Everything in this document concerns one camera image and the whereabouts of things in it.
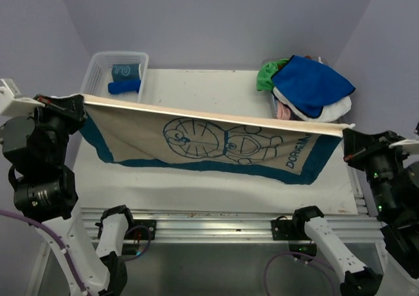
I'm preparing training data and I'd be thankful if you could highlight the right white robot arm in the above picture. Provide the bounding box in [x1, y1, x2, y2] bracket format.
[291, 129, 418, 295]

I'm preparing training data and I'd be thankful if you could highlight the rolled blue towel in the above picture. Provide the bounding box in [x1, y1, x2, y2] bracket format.
[107, 79, 141, 95]

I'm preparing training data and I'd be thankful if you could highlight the clear plastic towel bin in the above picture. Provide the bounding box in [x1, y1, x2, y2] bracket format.
[261, 56, 353, 124]

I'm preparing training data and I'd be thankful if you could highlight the rolled teal towel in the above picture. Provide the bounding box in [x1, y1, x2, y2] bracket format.
[111, 63, 141, 82]

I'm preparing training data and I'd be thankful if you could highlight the teal beige cartoon towel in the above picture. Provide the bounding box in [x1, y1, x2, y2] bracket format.
[52, 94, 356, 186]

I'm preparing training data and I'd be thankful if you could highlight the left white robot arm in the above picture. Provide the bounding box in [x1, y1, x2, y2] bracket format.
[1, 94, 136, 295]

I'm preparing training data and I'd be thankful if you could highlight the white plastic basket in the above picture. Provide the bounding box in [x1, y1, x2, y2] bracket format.
[81, 51, 149, 103]

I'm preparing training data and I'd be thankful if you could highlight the aluminium mounting rail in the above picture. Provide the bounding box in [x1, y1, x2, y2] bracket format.
[78, 207, 387, 244]

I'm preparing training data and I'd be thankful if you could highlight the green towel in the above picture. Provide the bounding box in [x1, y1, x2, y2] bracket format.
[256, 58, 289, 92]

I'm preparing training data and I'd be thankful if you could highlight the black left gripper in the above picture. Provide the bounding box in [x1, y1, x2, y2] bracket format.
[22, 92, 86, 164]

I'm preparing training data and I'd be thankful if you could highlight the white towel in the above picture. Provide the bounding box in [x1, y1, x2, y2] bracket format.
[272, 88, 352, 123]

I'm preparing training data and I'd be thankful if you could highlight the blue microfiber towel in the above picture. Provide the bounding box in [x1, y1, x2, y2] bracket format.
[272, 55, 355, 118]

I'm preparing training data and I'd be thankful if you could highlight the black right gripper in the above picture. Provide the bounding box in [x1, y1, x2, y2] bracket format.
[344, 126, 414, 214]

